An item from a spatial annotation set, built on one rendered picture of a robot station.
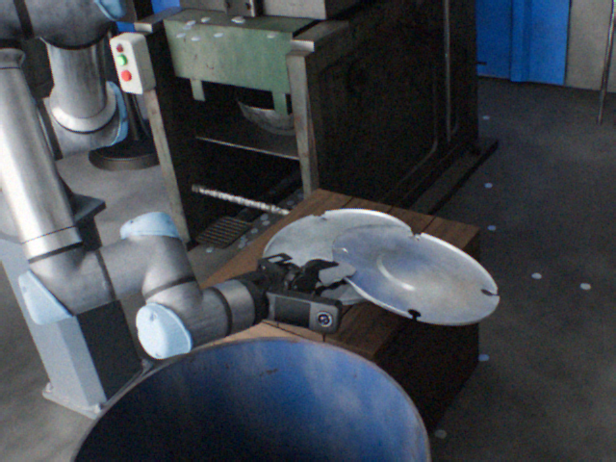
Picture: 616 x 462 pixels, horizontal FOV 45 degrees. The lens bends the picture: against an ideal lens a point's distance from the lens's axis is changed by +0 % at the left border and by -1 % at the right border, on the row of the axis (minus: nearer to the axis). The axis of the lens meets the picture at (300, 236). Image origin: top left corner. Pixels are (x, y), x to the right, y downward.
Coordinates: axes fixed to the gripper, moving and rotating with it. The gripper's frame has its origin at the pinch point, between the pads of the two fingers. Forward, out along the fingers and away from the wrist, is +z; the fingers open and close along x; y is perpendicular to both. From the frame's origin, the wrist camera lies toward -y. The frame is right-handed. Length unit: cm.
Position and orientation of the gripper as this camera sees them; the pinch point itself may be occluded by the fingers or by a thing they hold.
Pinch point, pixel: (352, 275)
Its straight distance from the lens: 118.4
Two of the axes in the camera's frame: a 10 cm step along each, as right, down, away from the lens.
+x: -0.6, 9.2, 3.9
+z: 7.7, -2.1, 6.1
